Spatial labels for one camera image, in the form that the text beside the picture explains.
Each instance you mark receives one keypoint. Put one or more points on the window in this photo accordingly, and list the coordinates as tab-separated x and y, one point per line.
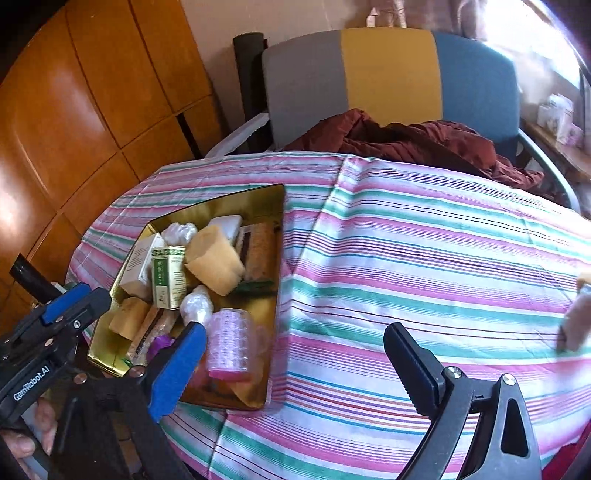
545	50

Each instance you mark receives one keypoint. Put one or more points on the patterned curtain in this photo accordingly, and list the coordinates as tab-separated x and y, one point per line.
415	14

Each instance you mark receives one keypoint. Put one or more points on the beige roll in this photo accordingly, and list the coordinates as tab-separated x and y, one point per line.
577	323

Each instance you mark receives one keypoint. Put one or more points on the wooden wardrobe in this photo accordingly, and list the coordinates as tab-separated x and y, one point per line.
69	115

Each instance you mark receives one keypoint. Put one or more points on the green carton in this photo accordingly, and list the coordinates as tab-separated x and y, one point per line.
168	277

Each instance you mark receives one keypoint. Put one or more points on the large yellow sponge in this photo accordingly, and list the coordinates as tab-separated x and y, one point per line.
214	265

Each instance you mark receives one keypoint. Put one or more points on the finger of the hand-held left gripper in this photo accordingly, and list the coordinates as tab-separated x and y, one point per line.
90	314
64	303

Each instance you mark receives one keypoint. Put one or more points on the person's left hand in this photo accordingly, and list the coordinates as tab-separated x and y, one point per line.
46	424

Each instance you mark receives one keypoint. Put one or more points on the pink box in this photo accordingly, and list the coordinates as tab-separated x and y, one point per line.
576	136

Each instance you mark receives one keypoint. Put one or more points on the pastel stick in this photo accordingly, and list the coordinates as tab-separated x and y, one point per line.
150	332

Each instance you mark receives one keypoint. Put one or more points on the cream carton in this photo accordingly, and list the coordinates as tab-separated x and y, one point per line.
138	267

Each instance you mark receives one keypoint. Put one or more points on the black rolled mat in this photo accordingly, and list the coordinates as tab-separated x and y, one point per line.
247	83

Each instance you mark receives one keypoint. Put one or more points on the pink textured roll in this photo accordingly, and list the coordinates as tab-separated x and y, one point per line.
228	344

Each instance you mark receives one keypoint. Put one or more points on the striped tablecloth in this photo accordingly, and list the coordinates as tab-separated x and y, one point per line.
392	258

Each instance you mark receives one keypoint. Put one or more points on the red cloth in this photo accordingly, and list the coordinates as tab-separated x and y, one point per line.
565	461

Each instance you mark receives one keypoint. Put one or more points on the small white box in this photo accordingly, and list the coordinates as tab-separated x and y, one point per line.
543	117

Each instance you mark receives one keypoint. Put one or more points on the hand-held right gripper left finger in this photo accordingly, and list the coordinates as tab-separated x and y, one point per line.
178	369

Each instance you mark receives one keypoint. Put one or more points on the gold metal tin tray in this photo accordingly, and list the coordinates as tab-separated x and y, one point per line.
207	207

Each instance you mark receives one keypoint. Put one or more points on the black tube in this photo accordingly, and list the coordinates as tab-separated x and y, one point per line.
27	277

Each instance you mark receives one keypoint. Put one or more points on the maroon cloth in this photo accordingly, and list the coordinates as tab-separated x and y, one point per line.
415	143

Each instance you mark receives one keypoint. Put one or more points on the grey yellow blue chair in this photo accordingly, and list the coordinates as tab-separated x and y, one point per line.
300	87

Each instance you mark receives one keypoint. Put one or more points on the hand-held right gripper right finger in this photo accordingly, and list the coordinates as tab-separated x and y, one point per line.
413	369

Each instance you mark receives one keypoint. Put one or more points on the wooden desk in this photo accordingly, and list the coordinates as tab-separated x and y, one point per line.
568	159

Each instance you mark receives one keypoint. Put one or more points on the white printed box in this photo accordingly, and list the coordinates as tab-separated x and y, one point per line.
559	113

